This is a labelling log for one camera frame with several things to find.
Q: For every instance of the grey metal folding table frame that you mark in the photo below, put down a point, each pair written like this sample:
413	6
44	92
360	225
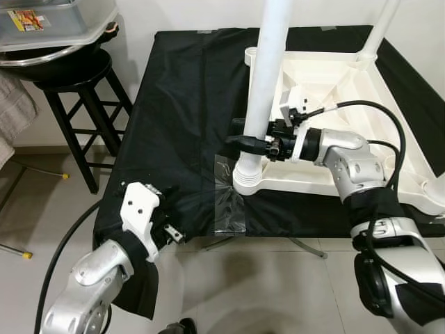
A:
306	248

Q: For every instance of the black wooden stool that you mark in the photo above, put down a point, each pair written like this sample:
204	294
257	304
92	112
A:
69	76

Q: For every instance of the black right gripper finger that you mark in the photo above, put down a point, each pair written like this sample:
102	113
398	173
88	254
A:
241	124
247	145

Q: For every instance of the white plastic table top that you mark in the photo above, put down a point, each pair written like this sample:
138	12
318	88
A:
334	76

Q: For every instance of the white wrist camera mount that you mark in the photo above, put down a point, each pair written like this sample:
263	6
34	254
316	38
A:
295	101
138	209

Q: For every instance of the white plastic table leg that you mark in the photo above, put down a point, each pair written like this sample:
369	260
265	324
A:
439	174
268	69
381	28

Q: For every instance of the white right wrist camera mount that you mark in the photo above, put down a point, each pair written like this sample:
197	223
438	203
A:
295	101

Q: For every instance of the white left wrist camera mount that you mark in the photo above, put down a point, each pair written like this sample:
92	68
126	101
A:
138	209

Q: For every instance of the grey tape strip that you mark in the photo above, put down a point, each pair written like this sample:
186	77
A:
206	32
329	28

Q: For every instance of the black tablecloth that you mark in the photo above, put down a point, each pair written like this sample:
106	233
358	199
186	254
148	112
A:
174	104

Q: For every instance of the beige fringed cloth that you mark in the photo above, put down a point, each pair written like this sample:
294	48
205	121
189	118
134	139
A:
14	111

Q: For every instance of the clear plastic drawer box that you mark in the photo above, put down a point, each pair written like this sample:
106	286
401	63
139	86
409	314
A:
62	21

